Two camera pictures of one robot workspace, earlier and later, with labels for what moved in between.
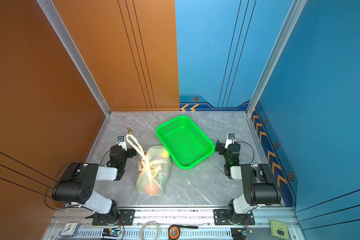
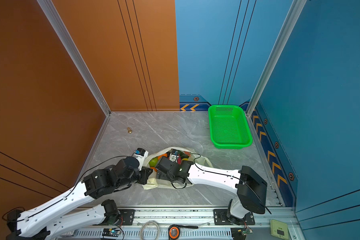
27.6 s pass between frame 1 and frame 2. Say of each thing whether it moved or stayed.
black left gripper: moved
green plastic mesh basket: moved
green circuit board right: stayed
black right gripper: moved
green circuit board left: stayed
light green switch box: stayed
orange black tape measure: stayed
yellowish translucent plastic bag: moved
